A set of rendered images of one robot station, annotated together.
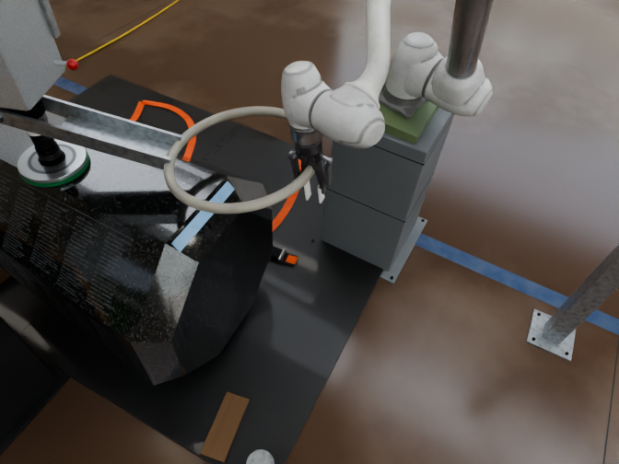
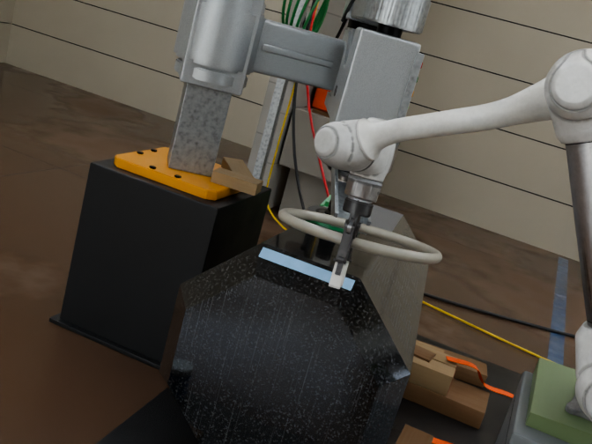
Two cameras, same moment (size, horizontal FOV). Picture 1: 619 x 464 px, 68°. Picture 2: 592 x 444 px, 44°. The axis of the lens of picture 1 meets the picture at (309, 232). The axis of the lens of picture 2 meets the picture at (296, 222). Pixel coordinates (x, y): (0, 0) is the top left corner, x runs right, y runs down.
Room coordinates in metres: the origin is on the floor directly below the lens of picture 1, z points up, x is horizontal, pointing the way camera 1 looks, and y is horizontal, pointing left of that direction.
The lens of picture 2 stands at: (0.59, -1.79, 1.53)
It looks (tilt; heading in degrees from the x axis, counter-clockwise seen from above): 15 degrees down; 82
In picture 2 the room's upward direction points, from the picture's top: 16 degrees clockwise
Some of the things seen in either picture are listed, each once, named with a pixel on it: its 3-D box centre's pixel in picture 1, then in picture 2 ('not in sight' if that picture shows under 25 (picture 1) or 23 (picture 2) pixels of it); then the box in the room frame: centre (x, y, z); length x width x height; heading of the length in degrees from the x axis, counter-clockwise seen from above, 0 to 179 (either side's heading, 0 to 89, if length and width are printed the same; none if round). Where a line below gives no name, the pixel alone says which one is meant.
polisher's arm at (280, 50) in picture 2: not in sight; (264, 46); (0.72, 1.43, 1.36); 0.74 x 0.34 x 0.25; 14
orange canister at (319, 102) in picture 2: not in sight; (331, 93); (1.47, 4.25, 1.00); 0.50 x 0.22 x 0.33; 64
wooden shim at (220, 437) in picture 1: (225, 425); not in sight; (0.55, 0.26, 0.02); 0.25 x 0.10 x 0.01; 166
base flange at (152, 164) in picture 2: not in sight; (188, 170); (0.53, 1.38, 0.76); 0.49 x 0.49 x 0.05; 66
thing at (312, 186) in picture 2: not in sight; (340, 165); (1.71, 4.26, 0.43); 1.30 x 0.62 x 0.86; 64
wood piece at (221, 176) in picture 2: not in sight; (237, 181); (0.74, 1.23, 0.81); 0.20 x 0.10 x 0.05; 164
